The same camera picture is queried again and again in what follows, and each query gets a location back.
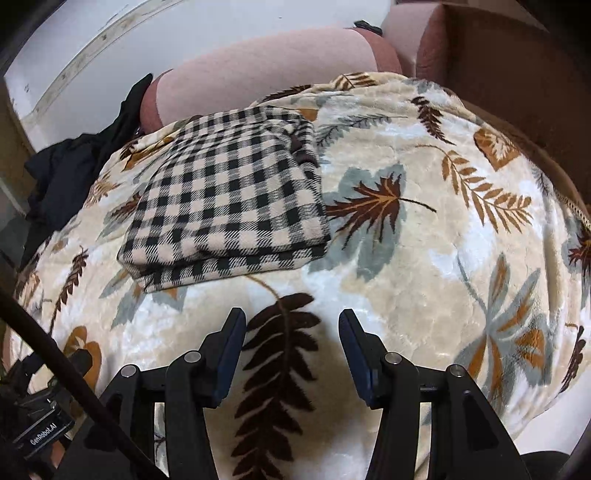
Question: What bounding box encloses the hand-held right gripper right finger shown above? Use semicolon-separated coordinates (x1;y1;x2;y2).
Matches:
338;309;525;480

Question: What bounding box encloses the pale pink sofa cushion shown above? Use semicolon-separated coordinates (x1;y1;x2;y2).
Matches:
381;2;446;80
141;25;403;136

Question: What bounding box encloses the leaf print plush blanket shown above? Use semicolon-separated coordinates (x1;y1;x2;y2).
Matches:
9;71;591;480

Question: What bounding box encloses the black cable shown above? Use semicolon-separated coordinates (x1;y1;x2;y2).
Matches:
0;285;168;480

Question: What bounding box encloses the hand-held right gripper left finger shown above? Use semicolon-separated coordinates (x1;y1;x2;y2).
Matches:
62;307;247;480

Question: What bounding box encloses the black and cream checked garment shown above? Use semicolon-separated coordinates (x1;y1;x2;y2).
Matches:
117;105;332;294

